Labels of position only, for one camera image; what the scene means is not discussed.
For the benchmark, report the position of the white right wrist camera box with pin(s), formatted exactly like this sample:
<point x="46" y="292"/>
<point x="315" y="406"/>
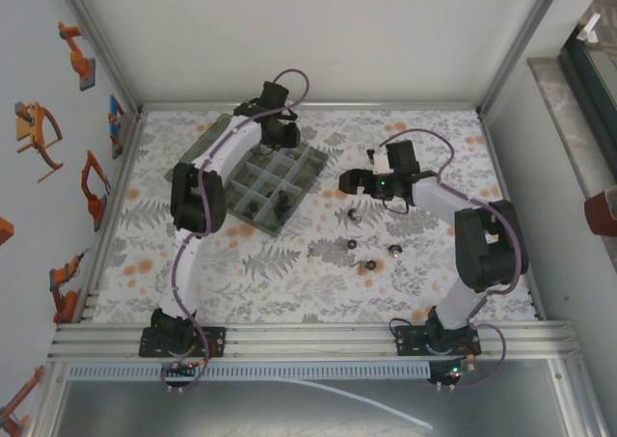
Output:
<point x="381" y="159"/>

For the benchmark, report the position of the black hex bolt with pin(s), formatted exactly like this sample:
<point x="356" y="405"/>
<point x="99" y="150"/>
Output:
<point x="282" y="197"/>
<point x="279" y="210"/>

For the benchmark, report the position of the grey stone ledge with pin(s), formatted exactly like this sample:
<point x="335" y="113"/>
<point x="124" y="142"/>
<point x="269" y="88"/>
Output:
<point x="554" y="118"/>

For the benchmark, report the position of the aluminium frame back rail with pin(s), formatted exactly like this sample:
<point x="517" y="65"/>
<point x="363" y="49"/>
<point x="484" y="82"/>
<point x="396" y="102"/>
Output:
<point x="385" y="106"/>

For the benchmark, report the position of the orange gripper claw wall sticker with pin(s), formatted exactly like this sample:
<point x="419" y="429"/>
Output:
<point x="29" y="128"/>

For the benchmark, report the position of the dark window frame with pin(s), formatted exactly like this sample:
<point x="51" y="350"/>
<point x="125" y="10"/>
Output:
<point x="585" y="85"/>

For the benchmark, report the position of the small circuit board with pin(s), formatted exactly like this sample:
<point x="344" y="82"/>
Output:
<point x="180" y="370"/>
<point x="448" y="374"/>

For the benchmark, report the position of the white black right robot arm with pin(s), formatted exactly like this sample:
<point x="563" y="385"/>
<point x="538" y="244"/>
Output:
<point x="487" y="249"/>

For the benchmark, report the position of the grey compartment organizer box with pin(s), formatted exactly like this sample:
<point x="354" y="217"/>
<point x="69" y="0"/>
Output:
<point x="262" y="181"/>

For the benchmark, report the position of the floral patterned table mat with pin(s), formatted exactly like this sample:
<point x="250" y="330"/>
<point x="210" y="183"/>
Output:
<point x="289" y="302"/>

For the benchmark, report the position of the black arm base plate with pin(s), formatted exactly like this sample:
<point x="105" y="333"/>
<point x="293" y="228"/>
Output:
<point x="219" y="335"/>
<point x="407" y="340"/>

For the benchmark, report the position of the orange block wall sticker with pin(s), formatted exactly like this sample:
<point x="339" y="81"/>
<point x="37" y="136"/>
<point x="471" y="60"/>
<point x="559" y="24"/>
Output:
<point x="5" y="229"/>

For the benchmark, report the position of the aluminium frame side rail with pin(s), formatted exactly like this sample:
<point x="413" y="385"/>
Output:
<point x="96" y="278"/>
<point x="501" y="167"/>

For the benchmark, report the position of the aluminium frame front rail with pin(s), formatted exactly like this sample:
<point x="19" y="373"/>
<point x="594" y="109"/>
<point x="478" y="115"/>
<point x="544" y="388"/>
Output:
<point x="308" y="343"/>

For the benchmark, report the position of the white plastic tube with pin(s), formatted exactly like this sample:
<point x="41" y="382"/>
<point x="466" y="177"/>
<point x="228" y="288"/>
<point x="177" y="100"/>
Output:
<point x="385" y="406"/>

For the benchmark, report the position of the blue orange robot wall sticker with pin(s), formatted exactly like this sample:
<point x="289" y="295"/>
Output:
<point x="115" y="123"/>

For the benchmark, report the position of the aluminium frame post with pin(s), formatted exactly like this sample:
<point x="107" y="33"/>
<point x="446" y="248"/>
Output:
<point x="520" y="46"/>
<point x="103" y="46"/>

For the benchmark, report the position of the brown cup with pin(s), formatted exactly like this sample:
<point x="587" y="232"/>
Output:
<point x="600" y="212"/>

